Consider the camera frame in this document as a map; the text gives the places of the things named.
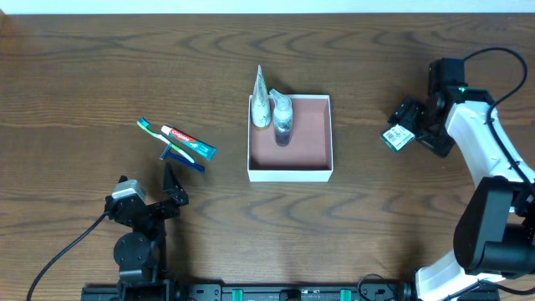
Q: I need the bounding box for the green and white soap packet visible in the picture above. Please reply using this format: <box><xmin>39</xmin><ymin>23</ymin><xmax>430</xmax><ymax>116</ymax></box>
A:
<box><xmin>381</xmin><ymin>125</ymin><xmax>415</xmax><ymax>153</ymax></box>

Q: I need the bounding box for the white leaf-print lotion tube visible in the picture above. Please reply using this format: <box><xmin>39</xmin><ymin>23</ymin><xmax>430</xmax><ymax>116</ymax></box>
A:
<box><xmin>251</xmin><ymin>65</ymin><xmax>271</xmax><ymax>128</ymax></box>

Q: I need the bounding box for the white box with red interior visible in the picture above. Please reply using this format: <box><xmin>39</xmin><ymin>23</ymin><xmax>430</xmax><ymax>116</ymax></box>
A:
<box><xmin>247</xmin><ymin>94</ymin><xmax>334</xmax><ymax>182</ymax></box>

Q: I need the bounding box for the clear pump spray bottle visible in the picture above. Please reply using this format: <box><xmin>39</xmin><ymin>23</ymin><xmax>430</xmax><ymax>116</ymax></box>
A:
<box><xmin>269</xmin><ymin>89</ymin><xmax>293</xmax><ymax>147</ymax></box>

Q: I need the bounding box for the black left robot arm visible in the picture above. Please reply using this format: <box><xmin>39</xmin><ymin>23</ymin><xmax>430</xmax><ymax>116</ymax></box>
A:
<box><xmin>104</xmin><ymin>163</ymin><xmax>189</xmax><ymax>300</ymax></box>

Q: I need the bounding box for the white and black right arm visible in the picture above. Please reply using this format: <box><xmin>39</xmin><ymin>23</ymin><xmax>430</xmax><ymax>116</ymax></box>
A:
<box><xmin>382</xmin><ymin>85</ymin><xmax>534</xmax><ymax>300</ymax></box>

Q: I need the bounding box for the blue disposable razor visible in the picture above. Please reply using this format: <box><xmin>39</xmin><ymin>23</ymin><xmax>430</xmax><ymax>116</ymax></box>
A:
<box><xmin>160</xmin><ymin>145</ymin><xmax>205</xmax><ymax>173</ymax></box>

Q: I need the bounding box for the red green Colgate toothpaste tube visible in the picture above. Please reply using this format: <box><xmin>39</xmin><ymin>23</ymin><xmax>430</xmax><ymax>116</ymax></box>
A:
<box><xmin>160</xmin><ymin>125</ymin><xmax>217</xmax><ymax>161</ymax></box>

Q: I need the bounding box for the green and white toothbrush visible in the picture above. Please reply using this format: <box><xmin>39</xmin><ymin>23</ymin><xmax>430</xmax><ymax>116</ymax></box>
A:
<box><xmin>137</xmin><ymin>118</ymin><xmax>195</xmax><ymax>163</ymax></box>

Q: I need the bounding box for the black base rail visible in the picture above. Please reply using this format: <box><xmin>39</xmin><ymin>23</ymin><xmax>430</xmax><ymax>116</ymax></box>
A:
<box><xmin>80</xmin><ymin>281</ymin><xmax>417</xmax><ymax>301</ymax></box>

